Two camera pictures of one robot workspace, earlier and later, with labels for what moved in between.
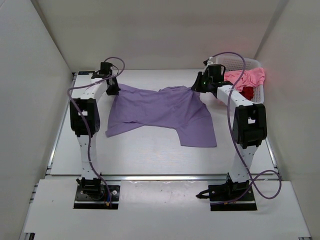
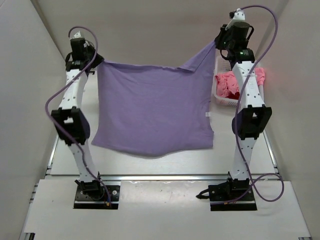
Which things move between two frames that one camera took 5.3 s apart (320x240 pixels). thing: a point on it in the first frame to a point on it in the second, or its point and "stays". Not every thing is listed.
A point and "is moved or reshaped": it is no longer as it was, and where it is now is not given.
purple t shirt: [177, 107] is moved or reshaped
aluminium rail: [164, 177] stays
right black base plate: [224, 192] stays
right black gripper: [198, 87] to [220, 45]
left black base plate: [94, 196] stays
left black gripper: [114, 91] to [97, 59]
